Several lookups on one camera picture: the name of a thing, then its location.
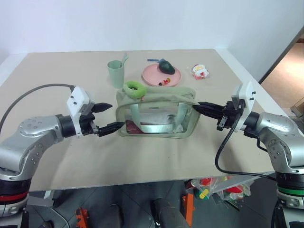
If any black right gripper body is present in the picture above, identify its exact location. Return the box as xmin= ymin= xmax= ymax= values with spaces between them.
xmin=216 ymin=100 xmax=246 ymax=131

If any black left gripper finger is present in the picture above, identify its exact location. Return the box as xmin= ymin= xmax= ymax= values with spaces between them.
xmin=92 ymin=102 xmax=113 ymax=114
xmin=96 ymin=122 xmax=125 ymax=138

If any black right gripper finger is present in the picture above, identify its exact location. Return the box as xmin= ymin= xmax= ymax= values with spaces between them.
xmin=193 ymin=105 xmax=223 ymax=119
xmin=197 ymin=101 xmax=224 ymax=112

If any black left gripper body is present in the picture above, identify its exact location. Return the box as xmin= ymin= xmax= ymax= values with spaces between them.
xmin=79 ymin=103 xmax=99 ymax=137

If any green pouch with clear window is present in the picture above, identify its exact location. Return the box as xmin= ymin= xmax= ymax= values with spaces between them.
xmin=115 ymin=85 xmax=201 ymax=140

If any light green plastic cup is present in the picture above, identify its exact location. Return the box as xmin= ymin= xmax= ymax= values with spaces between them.
xmin=106 ymin=60 xmax=125 ymax=88

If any santa figure in clear wrapper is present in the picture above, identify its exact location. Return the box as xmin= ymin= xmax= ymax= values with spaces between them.
xmin=189 ymin=64 xmax=210 ymax=81

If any small red toy figure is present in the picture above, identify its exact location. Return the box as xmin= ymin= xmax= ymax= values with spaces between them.
xmin=157 ymin=76 xmax=172 ymax=86

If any light green toothbrush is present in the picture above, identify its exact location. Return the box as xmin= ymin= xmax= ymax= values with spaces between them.
xmin=119 ymin=53 xmax=130 ymax=67

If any pink round plate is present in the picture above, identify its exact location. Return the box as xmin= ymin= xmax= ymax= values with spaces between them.
xmin=141 ymin=62 xmax=183 ymax=87

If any dark green avocado toy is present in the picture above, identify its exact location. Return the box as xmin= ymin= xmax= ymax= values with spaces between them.
xmin=158 ymin=59 xmax=176 ymax=75

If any brown cardboard box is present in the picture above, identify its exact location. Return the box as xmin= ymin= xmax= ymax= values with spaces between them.
xmin=290 ymin=96 xmax=304 ymax=115

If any clear bag of colourful toys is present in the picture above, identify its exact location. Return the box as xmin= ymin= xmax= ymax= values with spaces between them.
xmin=184 ymin=176 xmax=253 ymax=210

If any orange black clamp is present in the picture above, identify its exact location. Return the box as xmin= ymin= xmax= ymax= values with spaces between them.
xmin=75 ymin=207 xmax=91 ymax=228
xmin=182 ymin=181 xmax=196 ymax=228

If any dark rounded shape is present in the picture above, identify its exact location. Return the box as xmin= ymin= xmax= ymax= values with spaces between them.
xmin=151 ymin=198 xmax=192 ymax=228

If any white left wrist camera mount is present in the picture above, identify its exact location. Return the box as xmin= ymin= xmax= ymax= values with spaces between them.
xmin=66 ymin=86 xmax=92 ymax=138

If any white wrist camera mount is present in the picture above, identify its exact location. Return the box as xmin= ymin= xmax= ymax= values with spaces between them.
xmin=66 ymin=86 xmax=92 ymax=138
xmin=231 ymin=80 xmax=256 ymax=132

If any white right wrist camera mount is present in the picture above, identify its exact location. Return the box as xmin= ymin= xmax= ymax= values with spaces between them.
xmin=231 ymin=80 xmax=256 ymax=132

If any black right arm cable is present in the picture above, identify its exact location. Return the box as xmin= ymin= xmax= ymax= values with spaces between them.
xmin=214 ymin=111 xmax=277 ymax=181

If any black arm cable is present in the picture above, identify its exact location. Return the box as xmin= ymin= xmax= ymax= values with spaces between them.
xmin=0 ymin=83 xmax=73 ymax=131
xmin=214 ymin=111 xmax=277 ymax=181

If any green plush ring keychain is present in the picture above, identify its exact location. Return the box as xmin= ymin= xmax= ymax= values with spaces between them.
xmin=122 ymin=80 xmax=148 ymax=99

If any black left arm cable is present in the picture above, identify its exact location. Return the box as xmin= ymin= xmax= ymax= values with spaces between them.
xmin=0 ymin=83 xmax=73 ymax=131

